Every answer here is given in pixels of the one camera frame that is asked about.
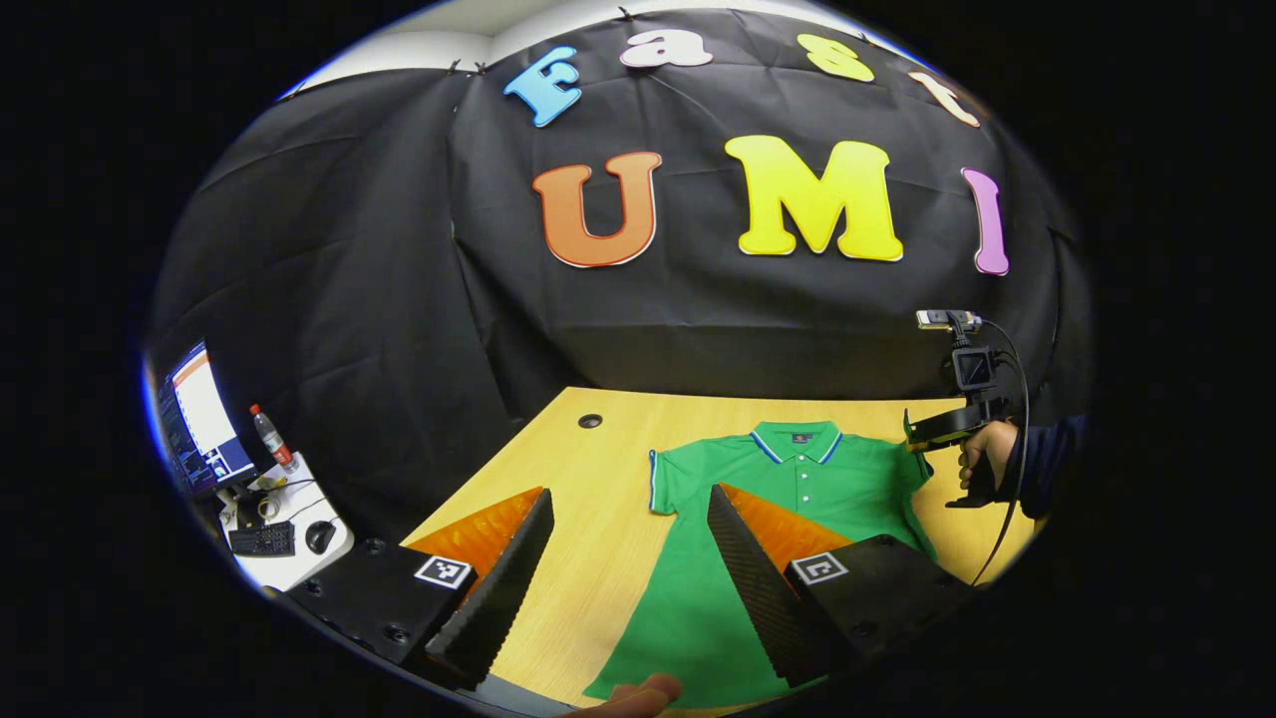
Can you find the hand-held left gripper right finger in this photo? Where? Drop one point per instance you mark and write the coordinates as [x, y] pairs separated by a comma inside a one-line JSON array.
[[763, 598]]

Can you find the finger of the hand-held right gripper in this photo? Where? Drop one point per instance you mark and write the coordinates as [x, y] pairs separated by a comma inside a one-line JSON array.
[[942, 429]]

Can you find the clear bottle with red cap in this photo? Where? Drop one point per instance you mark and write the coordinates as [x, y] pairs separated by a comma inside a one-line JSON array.
[[271, 439]]

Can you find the black keyboard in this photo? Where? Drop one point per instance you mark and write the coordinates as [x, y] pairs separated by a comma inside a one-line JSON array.
[[261, 539]]

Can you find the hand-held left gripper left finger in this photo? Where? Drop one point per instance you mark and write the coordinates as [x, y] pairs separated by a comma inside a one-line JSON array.
[[498, 598]]

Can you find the computer monitor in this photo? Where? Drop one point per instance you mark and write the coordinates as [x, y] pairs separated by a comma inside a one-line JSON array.
[[204, 419]]

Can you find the black computer mouse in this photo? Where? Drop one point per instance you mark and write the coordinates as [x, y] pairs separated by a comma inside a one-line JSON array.
[[320, 537]]

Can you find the white side desk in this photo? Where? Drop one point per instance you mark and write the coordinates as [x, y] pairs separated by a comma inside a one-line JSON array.
[[294, 570]]

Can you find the green T-shirt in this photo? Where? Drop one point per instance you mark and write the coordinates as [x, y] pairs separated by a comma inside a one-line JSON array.
[[698, 598]]

